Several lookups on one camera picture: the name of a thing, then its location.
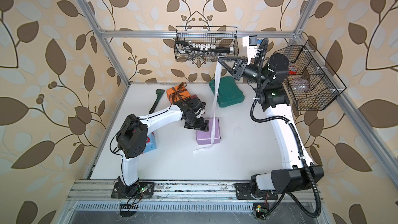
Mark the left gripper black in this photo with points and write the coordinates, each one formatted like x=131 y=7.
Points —
x=199 y=126

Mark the red object in basket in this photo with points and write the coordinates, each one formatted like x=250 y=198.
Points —
x=293 y=70

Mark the brown ribbon bow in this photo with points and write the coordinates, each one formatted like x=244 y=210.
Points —
x=177 y=91

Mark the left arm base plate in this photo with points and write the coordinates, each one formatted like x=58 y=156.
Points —
x=138 y=189

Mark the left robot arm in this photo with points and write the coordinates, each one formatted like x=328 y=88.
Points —
x=132 y=136

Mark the orange gift box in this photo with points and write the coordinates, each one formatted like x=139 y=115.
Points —
x=177 y=92

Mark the aluminium front rail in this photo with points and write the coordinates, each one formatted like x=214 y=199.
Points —
x=169 y=190

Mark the blue gift box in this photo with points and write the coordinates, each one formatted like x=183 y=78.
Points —
x=150 y=143

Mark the green plastic tool case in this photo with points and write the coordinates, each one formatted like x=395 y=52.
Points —
x=229 y=93

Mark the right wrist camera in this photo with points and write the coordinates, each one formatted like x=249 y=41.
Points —
x=250 y=43

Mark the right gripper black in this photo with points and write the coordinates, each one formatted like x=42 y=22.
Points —
x=239 y=74

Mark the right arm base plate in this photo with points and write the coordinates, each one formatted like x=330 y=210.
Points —
x=248 y=191

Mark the black wire basket right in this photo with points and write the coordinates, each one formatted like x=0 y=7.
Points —
x=316 y=85

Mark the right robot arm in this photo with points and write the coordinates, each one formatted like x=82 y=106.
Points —
x=298 y=171

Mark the socket set rail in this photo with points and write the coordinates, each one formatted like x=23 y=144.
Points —
x=184 y=48

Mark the black wire basket back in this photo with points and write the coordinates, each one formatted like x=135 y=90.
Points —
x=205 y=43

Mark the white ribbon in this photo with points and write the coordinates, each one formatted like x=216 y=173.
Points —
x=216 y=88

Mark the purple gift box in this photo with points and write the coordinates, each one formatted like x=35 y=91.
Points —
x=204 y=137

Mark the black wire basket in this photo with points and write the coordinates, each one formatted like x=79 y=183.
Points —
x=205 y=43
x=316 y=85

